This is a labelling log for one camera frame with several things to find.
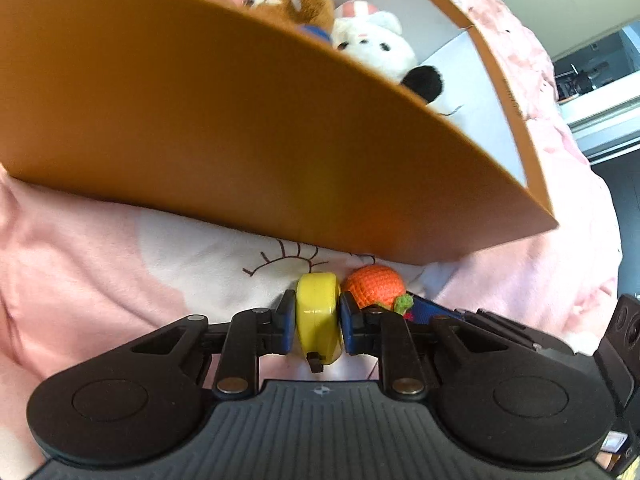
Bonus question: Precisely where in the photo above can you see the white plush toy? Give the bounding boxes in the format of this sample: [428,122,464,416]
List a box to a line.
[331,1,464,119]

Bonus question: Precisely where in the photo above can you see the pink printed blanket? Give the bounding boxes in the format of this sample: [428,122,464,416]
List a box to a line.
[0,0,623,466]

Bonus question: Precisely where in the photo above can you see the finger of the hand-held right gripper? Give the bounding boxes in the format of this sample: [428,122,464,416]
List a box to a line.
[406,295,576,357]

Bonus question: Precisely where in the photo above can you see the orange cardboard box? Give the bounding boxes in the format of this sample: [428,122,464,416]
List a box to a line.
[0,0,560,267]

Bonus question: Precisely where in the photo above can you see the brown plush toy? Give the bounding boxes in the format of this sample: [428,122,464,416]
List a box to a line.
[247,0,337,45]

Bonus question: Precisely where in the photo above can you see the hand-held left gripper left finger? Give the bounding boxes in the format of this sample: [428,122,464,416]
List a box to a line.
[130,289,299,395]

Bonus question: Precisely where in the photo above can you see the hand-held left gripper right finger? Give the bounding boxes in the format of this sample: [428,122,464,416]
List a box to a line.
[339,292,501,395]

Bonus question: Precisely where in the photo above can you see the orange crocheted fruit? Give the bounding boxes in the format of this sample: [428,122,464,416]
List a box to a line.
[341,265,415,316]

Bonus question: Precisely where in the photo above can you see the dark cluttered shelf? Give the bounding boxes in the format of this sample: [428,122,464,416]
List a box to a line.
[552,27,640,107]

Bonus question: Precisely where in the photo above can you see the yellow tape measure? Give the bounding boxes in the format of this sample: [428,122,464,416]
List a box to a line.
[295,271,345,374]

